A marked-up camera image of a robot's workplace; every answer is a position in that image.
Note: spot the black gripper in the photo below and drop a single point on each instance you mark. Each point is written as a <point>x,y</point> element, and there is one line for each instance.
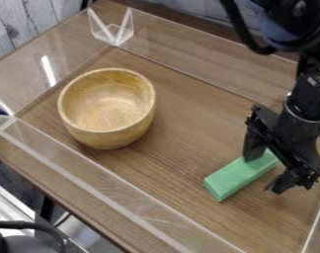
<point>289,134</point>

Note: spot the green rectangular block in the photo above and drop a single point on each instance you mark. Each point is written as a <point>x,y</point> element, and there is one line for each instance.
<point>237,175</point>

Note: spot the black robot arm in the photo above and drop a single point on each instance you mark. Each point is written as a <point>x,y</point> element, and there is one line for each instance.
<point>292,29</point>

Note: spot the brown wooden bowl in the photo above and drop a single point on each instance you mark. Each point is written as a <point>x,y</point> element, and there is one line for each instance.
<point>108,106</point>

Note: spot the black table leg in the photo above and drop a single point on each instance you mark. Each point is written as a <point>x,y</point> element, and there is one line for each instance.
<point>48,209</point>

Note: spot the clear acrylic tray enclosure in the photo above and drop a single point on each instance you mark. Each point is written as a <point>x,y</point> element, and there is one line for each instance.
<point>173,138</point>

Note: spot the black metal base plate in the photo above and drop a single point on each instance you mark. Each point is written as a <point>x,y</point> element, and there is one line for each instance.
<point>72,246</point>

